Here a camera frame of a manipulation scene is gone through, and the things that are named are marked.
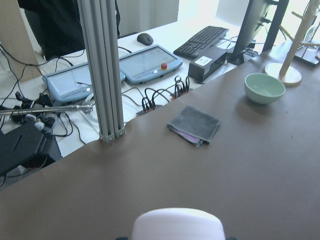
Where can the black monitor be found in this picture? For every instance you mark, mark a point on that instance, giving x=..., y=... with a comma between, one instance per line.
x=258, y=13

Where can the seated person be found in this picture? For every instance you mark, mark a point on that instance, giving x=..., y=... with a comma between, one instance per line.
x=56, y=26

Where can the wooden mug tree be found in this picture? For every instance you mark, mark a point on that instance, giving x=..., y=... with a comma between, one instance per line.
x=286, y=74

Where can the aluminium frame post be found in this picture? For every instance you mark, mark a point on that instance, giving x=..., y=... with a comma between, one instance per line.
x=99, y=28

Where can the black computer mouse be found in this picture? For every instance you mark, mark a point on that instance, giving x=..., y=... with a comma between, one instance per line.
x=145, y=39

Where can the black keyboard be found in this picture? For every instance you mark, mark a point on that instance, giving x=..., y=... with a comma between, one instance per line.
x=201, y=41

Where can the black small box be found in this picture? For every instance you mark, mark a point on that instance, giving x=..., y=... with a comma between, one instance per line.
x=206, y=63

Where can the black power strip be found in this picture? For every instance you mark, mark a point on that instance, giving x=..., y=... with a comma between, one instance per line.
x=156, y=98

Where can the grey folded cloth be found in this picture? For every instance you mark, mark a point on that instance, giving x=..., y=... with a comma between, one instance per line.
x=194, y=125

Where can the mint green bowl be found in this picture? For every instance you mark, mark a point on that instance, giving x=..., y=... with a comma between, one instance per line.
x=263, y=89

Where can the blue teach pendant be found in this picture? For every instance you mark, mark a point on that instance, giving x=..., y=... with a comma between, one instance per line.
x=148, y=64
x=70, y=84

